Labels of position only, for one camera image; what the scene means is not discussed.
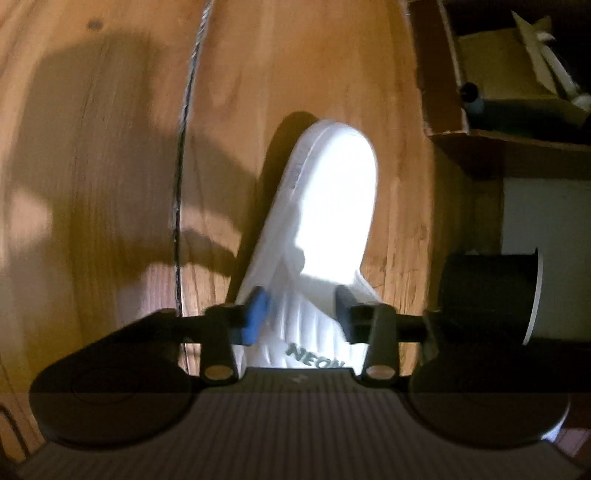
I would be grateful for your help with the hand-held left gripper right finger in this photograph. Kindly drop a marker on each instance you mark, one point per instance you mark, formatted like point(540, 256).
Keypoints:
point(348, 314)

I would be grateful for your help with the open cardboard box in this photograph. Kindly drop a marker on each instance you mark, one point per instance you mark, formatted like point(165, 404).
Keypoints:
point(498, 60)

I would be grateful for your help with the dark wooden cabinet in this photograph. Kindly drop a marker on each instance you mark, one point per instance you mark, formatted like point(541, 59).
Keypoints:
point(438, 69)

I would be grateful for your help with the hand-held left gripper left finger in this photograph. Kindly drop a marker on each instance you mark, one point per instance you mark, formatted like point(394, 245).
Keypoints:
point(256, 316)

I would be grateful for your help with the white ribbed slide sandal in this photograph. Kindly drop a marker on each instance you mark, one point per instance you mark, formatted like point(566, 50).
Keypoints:
point(332, 207)

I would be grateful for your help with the black tube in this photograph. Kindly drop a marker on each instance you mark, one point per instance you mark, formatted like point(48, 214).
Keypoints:
point(508, 108)

